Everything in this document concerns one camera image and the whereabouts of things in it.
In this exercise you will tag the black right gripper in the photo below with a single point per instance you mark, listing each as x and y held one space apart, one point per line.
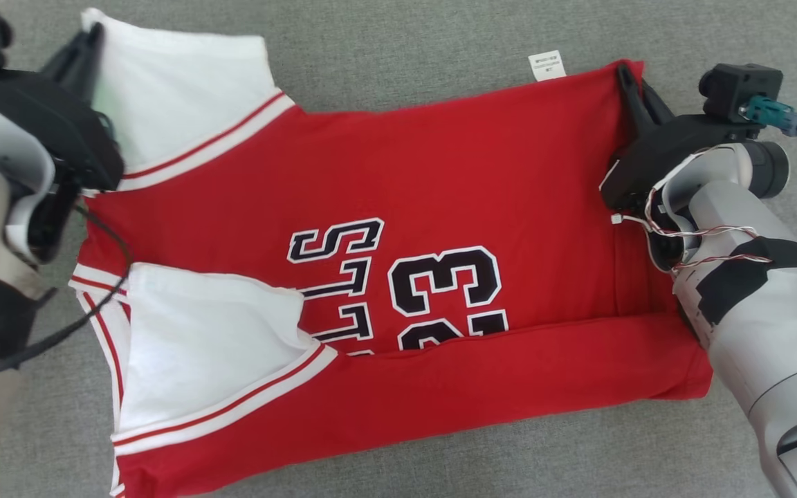
675 149

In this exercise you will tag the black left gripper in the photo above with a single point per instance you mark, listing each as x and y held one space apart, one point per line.
46 114

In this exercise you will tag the red Bulls 23 jersey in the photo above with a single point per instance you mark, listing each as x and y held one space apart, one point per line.
440 173

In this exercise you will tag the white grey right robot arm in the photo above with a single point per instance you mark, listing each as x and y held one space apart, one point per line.
772 332

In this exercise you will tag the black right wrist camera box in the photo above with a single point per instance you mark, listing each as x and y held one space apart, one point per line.
737 86

